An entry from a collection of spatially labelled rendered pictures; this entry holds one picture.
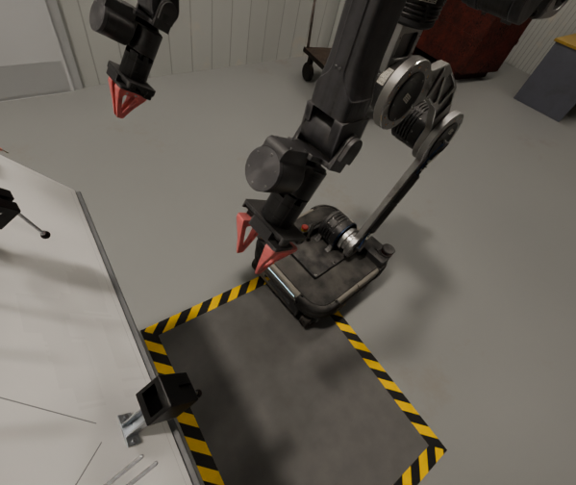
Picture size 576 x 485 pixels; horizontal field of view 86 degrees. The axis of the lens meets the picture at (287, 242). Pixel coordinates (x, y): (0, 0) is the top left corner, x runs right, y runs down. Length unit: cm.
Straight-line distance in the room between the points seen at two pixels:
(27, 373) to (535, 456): 197
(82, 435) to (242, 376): 108
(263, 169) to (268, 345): 127
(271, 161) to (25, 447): 41
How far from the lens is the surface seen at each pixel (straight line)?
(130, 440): 56
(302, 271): 155
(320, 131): 45
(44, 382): 53
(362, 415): 163
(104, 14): 78
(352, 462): 159
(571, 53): 572
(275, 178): 39
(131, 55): 83
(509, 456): 198
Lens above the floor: 148
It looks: 49 degrees down
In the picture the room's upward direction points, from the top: 17 degrees clockwise
